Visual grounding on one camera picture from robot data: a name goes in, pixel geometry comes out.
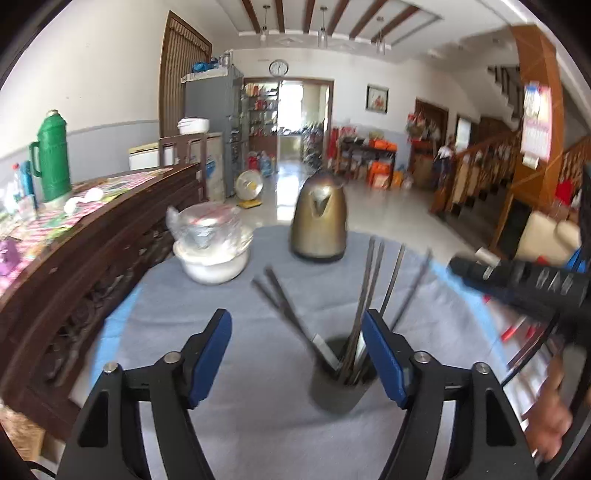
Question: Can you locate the bronze electric kettle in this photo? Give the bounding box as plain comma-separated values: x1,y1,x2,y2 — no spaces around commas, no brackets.
289,172,348,263

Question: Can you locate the white chest cabinet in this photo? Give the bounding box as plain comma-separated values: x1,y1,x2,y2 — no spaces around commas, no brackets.
128,142,163,172

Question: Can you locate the carved wooden sideboard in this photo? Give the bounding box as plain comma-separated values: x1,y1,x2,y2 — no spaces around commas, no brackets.
0,164,206,440

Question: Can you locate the framed wall picture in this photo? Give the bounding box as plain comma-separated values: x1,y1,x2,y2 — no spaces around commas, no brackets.
366,84,390,114

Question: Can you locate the person's right hand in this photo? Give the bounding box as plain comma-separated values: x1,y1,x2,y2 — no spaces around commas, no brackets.
525,359,579,463

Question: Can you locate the wooden chair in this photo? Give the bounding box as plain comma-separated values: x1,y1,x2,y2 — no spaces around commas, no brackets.
158,133,209,167

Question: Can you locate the grey tablecloth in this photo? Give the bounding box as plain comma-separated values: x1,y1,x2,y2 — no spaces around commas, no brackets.
69,225,555,480

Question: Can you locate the wooden staircase railing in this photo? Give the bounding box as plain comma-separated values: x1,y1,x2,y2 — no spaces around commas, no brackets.
431,129,523,219

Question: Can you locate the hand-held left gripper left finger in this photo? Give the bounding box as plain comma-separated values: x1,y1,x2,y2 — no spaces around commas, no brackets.
55,308,233,480

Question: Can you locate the brown window curtain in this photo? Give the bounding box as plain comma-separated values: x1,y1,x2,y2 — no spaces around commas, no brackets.
159,11,213,140

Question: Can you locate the tall orange box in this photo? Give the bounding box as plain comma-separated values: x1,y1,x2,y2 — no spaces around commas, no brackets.
369,161,393,189

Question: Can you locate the grey refrigerator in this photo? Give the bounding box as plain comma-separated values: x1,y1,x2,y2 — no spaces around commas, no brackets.
185,65,245,199

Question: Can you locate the white crumpled tissue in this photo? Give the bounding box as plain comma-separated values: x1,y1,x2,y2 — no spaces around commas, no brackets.
64,187,103,216

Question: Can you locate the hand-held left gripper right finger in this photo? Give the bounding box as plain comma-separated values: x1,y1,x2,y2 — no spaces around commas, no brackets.
361,309,539,480

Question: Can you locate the white plastic spoon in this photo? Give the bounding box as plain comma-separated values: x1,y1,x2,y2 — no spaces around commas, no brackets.
311,334,343,373

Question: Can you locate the grey metal utensil holder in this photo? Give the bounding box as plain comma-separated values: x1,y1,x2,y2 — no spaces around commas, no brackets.
309,336,380,414

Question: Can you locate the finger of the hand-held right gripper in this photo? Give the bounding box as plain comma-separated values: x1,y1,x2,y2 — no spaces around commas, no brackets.
449,257,591,306

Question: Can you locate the beige upholstered chair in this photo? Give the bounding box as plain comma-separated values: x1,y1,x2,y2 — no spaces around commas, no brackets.
515,210,583,267

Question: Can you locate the green thermos jug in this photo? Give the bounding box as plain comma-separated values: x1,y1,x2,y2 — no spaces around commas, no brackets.
29,110,73,203

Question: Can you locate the brown speckled sack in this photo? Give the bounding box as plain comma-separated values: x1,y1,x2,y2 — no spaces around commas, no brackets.
0,401,48,463

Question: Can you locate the light blue table cover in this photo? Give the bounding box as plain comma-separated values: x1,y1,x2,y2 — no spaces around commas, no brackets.
87,263,513,372

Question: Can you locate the green label water bottle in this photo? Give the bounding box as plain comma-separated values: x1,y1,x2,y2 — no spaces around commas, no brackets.
9,162,25,205

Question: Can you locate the wall calendar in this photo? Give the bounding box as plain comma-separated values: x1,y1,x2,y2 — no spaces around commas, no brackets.
521,83,553,160

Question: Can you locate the white electric fan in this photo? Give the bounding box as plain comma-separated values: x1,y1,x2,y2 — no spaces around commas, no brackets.
235,169,265,209

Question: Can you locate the dark wooden side table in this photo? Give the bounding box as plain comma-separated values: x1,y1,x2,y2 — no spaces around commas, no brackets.
337,137,398,179

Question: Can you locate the colourful patterned table mat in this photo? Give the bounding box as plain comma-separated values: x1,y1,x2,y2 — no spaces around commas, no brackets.
0,168,174,297

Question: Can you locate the white rice cooker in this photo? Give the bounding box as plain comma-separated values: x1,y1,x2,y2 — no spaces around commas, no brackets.
178,117,210,136

